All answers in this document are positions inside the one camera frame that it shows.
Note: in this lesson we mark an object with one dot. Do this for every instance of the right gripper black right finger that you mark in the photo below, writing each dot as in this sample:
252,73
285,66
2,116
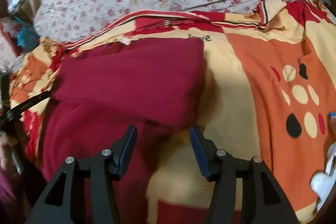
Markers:
263,201

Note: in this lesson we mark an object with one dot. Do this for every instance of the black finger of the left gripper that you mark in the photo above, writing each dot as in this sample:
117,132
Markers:
16,113

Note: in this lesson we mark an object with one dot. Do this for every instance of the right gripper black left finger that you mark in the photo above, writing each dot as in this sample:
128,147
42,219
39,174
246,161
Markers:
63,199

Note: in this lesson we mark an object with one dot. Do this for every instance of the maroon garment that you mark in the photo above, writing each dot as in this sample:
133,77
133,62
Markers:
154,84

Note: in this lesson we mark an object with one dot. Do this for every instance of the person's left hand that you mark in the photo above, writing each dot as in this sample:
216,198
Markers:
10,178

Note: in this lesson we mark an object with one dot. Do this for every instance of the blue plastic bag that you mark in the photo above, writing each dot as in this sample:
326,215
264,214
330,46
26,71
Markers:
27,38

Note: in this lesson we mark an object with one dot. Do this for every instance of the red orange patterned blanket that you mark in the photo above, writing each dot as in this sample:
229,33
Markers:
268,88

